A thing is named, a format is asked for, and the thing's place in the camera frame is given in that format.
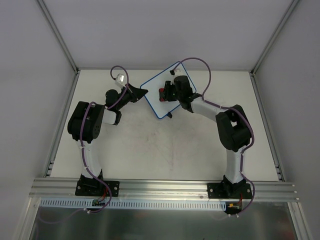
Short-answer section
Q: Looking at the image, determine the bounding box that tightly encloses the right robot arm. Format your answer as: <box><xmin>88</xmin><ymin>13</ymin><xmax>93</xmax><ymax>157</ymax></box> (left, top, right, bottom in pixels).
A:
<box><xmin>158</xmin><ymin>70</ymin><xmax>254</xmax><ymax>199</ymax></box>

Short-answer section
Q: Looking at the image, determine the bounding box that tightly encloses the red bone-shaped eraser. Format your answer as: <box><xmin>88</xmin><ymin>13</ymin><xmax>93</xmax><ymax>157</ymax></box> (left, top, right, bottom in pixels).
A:
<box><xmin>158</xmin><ymin>88</ymin><xmax>166</xmax><ymax>102</ymax></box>

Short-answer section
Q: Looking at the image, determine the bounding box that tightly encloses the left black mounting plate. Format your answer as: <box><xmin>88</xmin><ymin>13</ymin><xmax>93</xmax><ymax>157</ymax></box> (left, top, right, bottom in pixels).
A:
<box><xmin>75</xmin><ymin>180</ymin><xmax>120</xmax><ymax>198</ymax></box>

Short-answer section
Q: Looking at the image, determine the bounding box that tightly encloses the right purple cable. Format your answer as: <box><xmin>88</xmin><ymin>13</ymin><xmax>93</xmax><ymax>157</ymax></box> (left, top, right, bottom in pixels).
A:
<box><xmin>169</xmin><ymin>57</ymin><xmax>256</xmax><ymax>218</ymax></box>

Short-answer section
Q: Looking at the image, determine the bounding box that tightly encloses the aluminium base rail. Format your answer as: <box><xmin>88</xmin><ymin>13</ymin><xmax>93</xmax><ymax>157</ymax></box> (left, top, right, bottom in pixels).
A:
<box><xmin>29</xmin><ymin>177</ymin><xmax>300</xmax><ymax>202</ymax></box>

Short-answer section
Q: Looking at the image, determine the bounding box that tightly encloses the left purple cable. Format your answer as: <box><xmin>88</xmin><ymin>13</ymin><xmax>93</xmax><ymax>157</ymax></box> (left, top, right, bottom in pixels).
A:
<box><xmin>79</xmin><ymin>65</ymin><xmax>129</xmax><ymax>215</ymax></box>

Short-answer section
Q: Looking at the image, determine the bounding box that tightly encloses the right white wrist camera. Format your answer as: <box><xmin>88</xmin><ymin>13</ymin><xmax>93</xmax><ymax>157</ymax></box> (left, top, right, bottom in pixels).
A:
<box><xmin>169</xmin><ymin>68</ymin><xmax>183</xmax><ymax>76</ymax></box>

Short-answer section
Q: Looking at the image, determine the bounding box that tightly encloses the blue framed whiteboard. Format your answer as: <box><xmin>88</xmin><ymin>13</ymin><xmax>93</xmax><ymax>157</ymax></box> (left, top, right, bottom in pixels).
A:
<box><xmin>140</xmin><ymin>62</ymin><xmax>197</xmax><ymax>119</ymax></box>

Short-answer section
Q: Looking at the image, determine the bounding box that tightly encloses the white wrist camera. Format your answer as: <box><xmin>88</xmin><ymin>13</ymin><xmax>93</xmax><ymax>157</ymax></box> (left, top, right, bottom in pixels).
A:
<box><xmin>115</xmin><ymin>73</ymin><xmax>126</xmax><ymax>89</ymax></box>
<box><xmin>169</xmin><ymin>68</ymin><xmax>183</xmax><ymax>76</ymax></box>

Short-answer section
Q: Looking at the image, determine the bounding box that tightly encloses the purple cable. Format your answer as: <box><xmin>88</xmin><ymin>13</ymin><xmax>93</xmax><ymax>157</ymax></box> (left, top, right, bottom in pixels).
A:
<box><xmin>79</xmin><ymin>65</ymin><xmax>129</xmax><ymax>215</ymax></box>
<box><xmin>169</xmin><ymin>57</ymin><xmax>256</xmax><ymax>218</ymax></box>

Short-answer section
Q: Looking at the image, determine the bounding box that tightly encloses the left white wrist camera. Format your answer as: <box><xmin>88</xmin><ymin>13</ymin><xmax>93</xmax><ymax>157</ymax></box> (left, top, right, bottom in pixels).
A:
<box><xmin>115</xmin><ymin>73</ymin><xmax>126</xmax><ymax>89</ymax></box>

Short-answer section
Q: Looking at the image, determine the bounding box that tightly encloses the aluminium frame post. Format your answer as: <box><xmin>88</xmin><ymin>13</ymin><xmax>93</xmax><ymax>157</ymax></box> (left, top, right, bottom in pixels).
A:
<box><xmin>250</xmin><ymin>0</ymin><xmax>301</xmax><ymax>76</ymax></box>
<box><xmin>35</xmin><ymin>0</ymin><xmax>79</xmax><ymax>73</ymax></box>

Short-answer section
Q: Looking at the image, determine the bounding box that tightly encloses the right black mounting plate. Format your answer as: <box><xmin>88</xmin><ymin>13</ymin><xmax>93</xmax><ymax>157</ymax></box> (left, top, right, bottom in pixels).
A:
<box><xmin>207</xmin><ymin>182</ymin><xmax>253</xmax><ymax>200</ymax></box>

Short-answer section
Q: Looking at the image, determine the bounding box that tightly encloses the right aluminium frame post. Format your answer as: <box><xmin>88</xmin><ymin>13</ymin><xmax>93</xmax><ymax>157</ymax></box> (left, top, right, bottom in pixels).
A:
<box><xmin>250</xmin><ymin>0</ymin><xmax>301</xmax><ymax>76</ymax></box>

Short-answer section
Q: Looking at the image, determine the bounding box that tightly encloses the left aluminium frame post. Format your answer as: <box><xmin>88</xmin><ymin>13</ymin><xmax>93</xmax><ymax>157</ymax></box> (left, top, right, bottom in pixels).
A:
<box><xmin>35</xmin><ymin>0</ymin><xmax>79</xmax><ymax>73</ymax></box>

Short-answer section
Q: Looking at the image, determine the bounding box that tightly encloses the white slotted cable duct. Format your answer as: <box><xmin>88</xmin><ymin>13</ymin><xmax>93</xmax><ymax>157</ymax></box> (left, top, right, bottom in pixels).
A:
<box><xmin>39</xmin><ymin>197</ymin><xmax>227</xmax><ymax>212</ymax></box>

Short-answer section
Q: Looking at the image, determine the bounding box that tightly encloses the black mounting plate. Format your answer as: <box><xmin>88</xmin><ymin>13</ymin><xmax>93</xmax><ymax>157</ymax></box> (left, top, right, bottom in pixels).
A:
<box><xmin>75</xmin><ymin>180</ymin><xmax>120</xmax><ymax>198</ymax></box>
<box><xmin>207</xmin><ymin>182</ymin><xmax>253</xmax><ymax>200</ymax></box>

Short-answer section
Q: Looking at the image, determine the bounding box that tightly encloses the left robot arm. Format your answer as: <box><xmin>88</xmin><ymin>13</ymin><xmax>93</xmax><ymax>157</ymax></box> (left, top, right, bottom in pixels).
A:
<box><xmin>67</xmin><ymin>84</ymin><xmax>148</xmax><ymax>197</ymax></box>

